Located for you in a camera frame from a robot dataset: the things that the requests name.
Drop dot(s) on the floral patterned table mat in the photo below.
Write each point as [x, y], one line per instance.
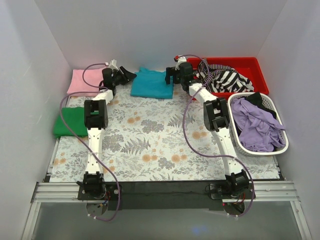
[158, 140]

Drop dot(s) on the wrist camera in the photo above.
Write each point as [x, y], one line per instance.
[179, 59]
[112, 65]

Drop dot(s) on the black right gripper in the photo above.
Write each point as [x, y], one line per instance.
[172, 74]

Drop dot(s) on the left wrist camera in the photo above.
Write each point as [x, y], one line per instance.
[112, 65]

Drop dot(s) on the black white striped shirt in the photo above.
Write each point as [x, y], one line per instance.
[219, 78]

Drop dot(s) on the aluminium rail frame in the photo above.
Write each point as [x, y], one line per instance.
[265, 191]

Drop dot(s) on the black garment in basket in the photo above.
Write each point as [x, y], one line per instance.
[256, 100]

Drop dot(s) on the lavender shirt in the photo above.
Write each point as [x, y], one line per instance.
[259, 131]

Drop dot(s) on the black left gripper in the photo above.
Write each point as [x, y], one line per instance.
[121, 75]

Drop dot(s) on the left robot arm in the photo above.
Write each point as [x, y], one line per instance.
[96, 121]

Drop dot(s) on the teal t-shirt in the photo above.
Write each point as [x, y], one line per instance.
[151, 84]

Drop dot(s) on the white perforated laundry basket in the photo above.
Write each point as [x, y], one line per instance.
[268, 103]

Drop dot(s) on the folded pink shirt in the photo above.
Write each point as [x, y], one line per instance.
[91, 76]

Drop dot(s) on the folded green shirt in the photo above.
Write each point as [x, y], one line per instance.
[74, 117]

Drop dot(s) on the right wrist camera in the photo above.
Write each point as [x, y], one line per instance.
[179, 59]

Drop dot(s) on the red plastic tray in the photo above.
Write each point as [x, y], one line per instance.
[248, 67]

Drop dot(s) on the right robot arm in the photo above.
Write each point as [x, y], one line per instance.
[217, 121]

